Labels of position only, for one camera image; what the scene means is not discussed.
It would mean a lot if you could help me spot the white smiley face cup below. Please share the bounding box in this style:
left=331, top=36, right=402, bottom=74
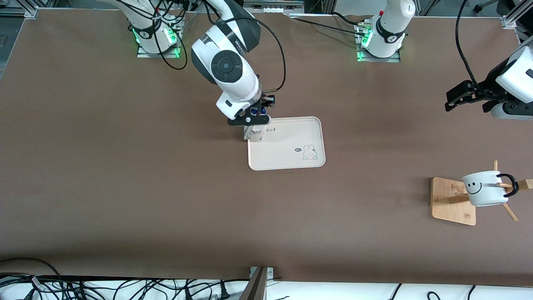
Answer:
left=461, top=170, right=520, bottom=207

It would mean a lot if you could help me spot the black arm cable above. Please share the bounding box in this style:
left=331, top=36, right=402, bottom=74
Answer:
left=115, top=0, right=287, bottom=92
left=456, top=0, right=486, bottom=88

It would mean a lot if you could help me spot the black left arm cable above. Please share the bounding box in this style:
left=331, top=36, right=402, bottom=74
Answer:
left=456, top=0, right=486, bottom=88

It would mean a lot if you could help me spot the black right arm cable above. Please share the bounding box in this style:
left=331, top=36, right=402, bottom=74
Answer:
left=115, top=0, right=287, bottom=92

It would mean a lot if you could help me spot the small metal corner bracket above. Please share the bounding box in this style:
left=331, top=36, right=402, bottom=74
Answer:
left=249, top=266, right=275, bottom=279

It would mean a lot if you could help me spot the cream rabbit print tray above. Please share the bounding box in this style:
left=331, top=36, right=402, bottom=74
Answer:
left=248, top=116, right=326, bottom=171

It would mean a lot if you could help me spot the thin black base cable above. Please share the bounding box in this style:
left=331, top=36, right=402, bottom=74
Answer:
left=287, top=17, right=367, bottom=38

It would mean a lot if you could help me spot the grey metal profile post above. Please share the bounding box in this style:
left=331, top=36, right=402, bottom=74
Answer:
left=238, top=267, right=269, bottom=300

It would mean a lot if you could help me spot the thick black base cable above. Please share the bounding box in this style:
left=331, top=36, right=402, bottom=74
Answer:
left=329, top=12, right=372, bottom=30

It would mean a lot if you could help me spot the blue white milk carton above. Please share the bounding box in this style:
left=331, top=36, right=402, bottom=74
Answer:
left=244, top=109, right=268, bottom=143

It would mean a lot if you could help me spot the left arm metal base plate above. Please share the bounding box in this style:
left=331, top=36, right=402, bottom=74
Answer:
left=356, top=21, right=401, bottom=63

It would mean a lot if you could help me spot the aluminium frame profile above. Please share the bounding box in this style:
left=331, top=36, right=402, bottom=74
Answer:
left=0, top=6, right=40, bottom=19
left=501, top=4, right=533, bottom=30

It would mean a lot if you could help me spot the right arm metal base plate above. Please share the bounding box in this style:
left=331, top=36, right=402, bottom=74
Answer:
left=137, top=23, right=181, bottom=59

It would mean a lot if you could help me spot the grey metal frame rail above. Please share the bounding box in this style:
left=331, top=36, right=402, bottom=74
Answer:
left=243, top=0, right=305, bottom=14

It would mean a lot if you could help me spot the brown table cover sheet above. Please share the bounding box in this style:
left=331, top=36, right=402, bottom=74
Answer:
left=0, top=8, right=533, bottom=288

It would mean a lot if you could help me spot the black floor cable tangle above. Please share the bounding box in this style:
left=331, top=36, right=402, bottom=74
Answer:
left=0, top=257, right=250, bottom=300

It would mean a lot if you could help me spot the wooden mug stand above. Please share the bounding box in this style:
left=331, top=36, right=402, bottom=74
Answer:
left=431, top=160, right=533, bottom=226

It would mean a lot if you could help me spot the black office chair base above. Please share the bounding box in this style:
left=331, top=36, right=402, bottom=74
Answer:
left=474, top=0, right=519, bottom=14

